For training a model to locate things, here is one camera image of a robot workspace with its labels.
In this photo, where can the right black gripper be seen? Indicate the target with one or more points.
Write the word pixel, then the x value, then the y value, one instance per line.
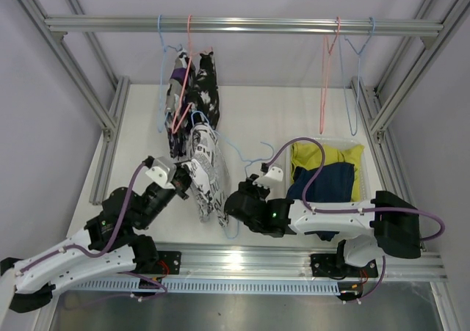
pixel 246 186

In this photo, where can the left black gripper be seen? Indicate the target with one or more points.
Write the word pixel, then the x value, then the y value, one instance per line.
pixel 181 180

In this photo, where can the white newspaper print trousers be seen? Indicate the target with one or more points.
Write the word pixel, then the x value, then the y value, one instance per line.
pixel 209 173

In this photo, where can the pink wire hanger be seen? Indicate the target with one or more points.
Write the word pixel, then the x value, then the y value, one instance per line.
pixel 327 52
pixel 180 113

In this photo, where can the yellow-green trousers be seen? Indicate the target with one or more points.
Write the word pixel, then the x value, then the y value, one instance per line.
pixel 309 156

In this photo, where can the navy blue trousers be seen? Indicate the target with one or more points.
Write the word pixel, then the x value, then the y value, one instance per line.
pixel 334 184

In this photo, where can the black white floral trousers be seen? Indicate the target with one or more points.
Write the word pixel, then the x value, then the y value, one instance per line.
pixel 203 96

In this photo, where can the light blue wire hanger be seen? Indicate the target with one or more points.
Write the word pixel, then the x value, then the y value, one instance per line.
pixel 353 117
pixel 161 115

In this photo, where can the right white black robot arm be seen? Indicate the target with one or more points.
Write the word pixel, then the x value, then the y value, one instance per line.
pixel 369 229

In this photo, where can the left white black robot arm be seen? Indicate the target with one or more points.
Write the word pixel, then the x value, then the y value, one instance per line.
pixel 110 243

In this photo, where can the purple grey patterned trousers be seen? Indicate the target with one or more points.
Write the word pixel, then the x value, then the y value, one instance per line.
pixel 177 142

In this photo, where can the white plastic basket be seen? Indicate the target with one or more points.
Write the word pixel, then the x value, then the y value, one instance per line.
pixel 340 144

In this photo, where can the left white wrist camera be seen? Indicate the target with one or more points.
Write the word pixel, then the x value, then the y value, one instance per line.
pixel 162 172

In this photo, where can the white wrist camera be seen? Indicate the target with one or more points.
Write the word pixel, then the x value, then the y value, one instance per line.
pixel 162 172
pixel 271 176

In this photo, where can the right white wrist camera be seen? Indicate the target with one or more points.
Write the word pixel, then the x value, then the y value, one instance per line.
pixel 271 176

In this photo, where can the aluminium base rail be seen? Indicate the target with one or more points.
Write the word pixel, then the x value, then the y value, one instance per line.
pixel 242 259

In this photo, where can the slotted cable duct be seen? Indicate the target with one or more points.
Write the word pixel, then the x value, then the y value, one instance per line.
pixel 207 286

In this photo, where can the aluminium hanging rail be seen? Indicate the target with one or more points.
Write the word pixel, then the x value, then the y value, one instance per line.
pixel 195 24

